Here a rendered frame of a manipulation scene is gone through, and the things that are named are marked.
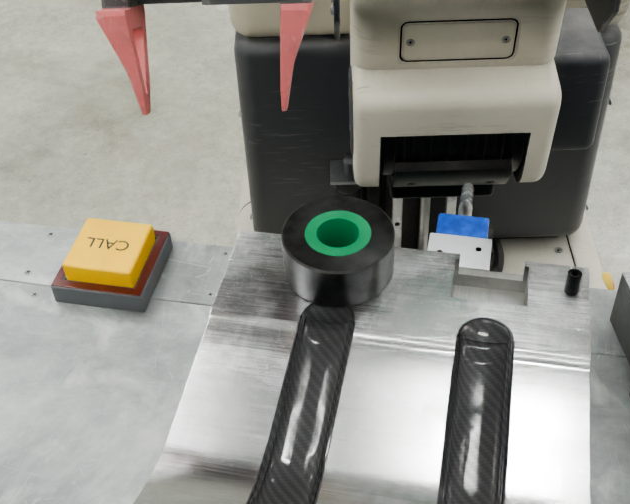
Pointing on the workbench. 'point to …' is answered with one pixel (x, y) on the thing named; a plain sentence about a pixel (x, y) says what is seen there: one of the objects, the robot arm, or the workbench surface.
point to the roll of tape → (338, 251)
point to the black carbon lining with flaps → (287, 451)
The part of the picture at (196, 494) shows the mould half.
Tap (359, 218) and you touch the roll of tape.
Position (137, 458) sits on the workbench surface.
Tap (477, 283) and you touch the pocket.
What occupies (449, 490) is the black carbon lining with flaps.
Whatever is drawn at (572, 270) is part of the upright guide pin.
